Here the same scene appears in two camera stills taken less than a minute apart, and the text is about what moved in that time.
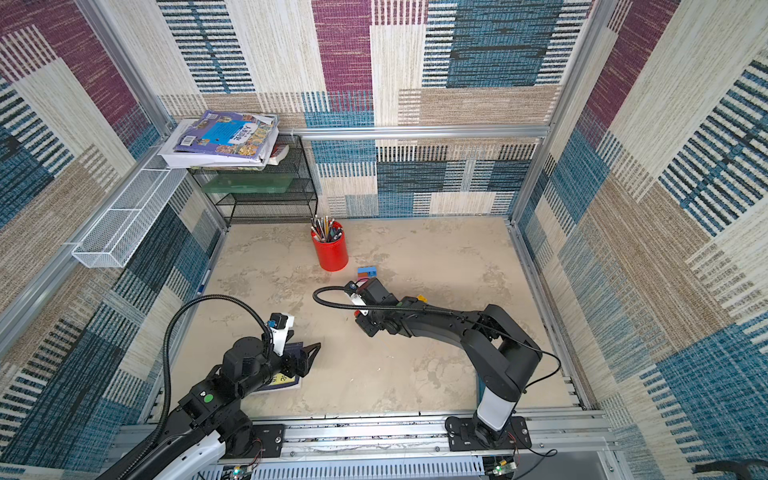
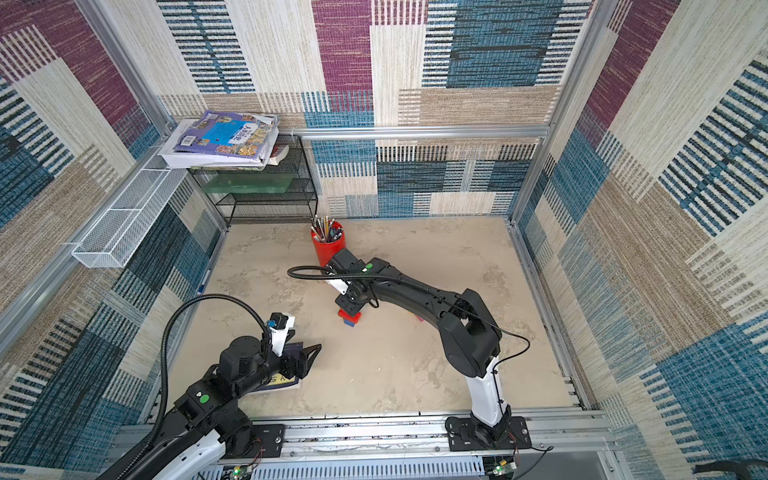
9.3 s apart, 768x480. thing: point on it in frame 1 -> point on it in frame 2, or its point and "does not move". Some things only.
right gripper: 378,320 -> 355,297
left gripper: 291,369 does not move
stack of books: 224,141 does not move
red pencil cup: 333,256 does not move
